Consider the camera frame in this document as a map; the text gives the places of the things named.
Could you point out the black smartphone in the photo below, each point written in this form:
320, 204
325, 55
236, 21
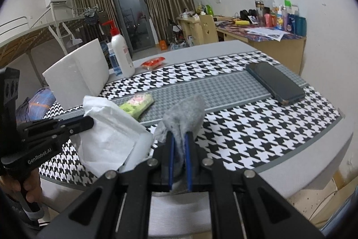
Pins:
274, 82

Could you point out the red snack packet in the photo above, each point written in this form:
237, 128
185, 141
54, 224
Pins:
152, 62

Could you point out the white metal bunk bed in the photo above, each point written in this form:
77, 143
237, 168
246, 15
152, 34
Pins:
28, 43

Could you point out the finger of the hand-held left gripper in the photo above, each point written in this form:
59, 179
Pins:
71, 117
81, 124

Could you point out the grey sock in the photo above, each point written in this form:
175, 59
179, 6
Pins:
184, 115

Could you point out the green tissue pack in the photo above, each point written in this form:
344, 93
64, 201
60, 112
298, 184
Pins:
137, 104

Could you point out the houndstooth tablecloth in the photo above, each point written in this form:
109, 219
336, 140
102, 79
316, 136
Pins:
251, 143

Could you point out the wooden desk with drawers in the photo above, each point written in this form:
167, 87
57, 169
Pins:
190, 29

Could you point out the orange bucket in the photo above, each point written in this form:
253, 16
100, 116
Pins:
162, 45

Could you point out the dark hanging clothes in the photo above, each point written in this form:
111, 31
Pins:
91, 17

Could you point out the dark thermos bottle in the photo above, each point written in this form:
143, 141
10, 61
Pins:
259, 13

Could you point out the blue spray bottle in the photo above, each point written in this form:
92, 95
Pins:
113, 59

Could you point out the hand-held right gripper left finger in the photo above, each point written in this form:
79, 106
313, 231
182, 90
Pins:
171, 160

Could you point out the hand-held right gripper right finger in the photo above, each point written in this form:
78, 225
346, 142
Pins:
188, 160

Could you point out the black headphones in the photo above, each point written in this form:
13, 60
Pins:
247, 15

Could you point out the glass balcony door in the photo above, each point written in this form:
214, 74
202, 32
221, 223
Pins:
131, 12

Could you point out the white plastic bag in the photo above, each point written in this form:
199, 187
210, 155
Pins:
112, 138

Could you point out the wooden chair smiley cutout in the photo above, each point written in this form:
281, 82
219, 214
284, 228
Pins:
208, 30

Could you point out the teal bottle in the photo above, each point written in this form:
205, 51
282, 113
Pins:
301, 26

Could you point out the white papers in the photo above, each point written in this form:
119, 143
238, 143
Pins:
265, 34

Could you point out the yellow pouch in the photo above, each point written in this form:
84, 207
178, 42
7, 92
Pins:
242, 22

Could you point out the person's left hand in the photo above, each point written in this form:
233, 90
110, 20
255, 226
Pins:
33, 185

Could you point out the white foam box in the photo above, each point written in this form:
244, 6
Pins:
78, 73

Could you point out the white lotion bottle red pump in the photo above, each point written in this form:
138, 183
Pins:
121, 57

